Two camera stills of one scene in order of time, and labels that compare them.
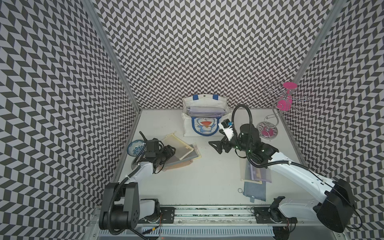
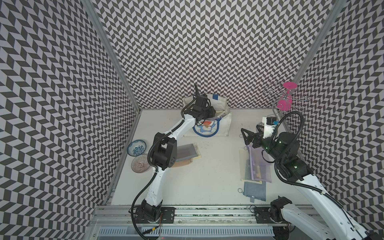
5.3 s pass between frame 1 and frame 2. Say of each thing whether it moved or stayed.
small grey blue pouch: stayed
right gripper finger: moved
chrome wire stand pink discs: stayed
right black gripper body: moved
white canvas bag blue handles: stayed
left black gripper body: moved
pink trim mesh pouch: stayed
